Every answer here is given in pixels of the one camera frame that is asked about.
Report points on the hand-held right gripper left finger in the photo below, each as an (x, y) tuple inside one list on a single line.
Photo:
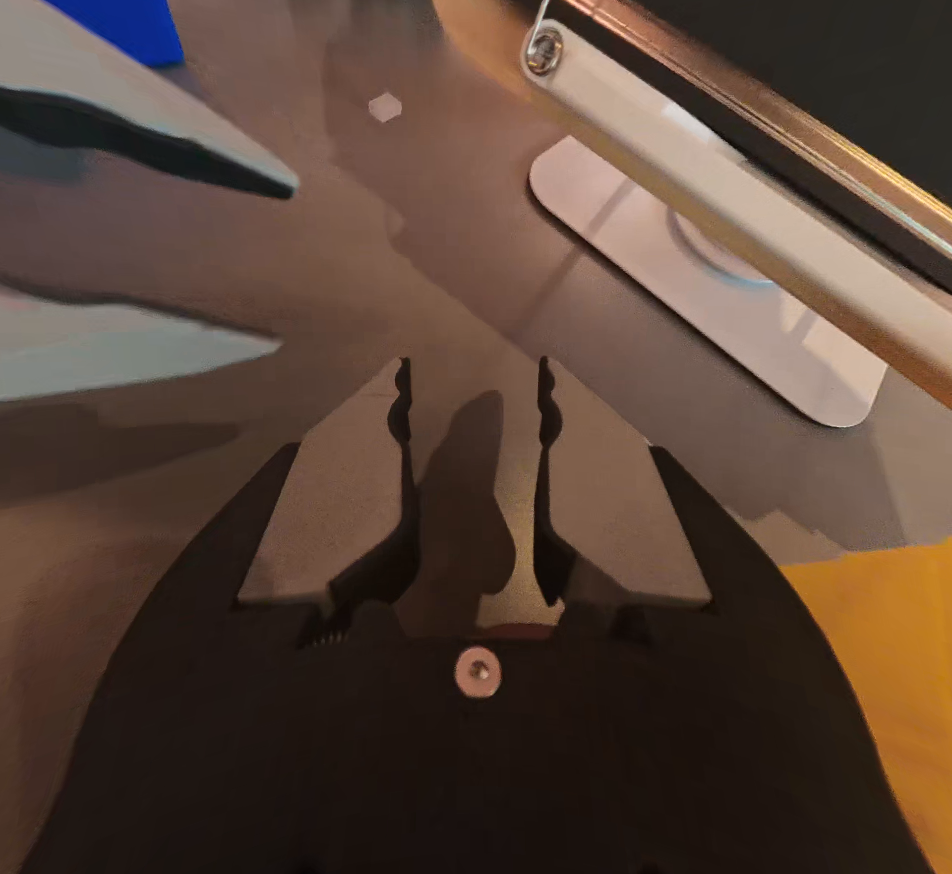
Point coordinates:
[(320, 509)]

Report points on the small white plastic piece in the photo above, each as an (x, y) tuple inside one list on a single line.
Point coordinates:
[(385, 107)]

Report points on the black wooden book stand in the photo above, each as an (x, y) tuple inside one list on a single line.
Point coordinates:
[(781, 34)]

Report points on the yellow plastic bin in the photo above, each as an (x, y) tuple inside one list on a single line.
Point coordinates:
[(877, 666)]

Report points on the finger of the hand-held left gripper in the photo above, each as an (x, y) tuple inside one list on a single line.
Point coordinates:
[(89, 346), (89, 63)]

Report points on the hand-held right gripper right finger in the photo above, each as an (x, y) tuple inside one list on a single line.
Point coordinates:
[(617, 517)]

